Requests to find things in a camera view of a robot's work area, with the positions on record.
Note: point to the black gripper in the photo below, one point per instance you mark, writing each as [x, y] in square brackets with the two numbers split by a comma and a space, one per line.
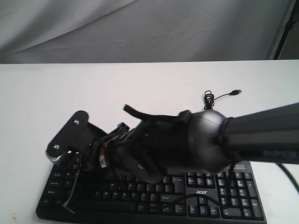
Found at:
[121, 151]

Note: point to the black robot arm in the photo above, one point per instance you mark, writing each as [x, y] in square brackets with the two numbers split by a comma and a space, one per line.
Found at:
[202, 141]

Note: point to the black acer keyboard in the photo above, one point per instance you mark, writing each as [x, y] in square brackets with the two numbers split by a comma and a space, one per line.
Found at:
[178, 198]

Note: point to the grey backdrop cloth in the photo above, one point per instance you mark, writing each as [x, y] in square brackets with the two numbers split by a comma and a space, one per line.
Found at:
[140, 31]

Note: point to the black stand pole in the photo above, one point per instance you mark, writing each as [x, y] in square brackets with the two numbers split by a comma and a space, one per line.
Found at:
[288, 27]

